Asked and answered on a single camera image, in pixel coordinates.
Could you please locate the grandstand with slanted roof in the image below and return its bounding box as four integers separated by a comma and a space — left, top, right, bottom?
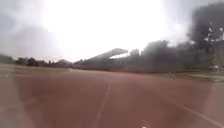
73, 47, 135, 72

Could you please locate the distant row of trees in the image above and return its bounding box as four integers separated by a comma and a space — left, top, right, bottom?
0, 53, 75, 68

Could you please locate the group of dark trees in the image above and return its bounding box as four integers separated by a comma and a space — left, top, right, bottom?
138, 2, 224, 73

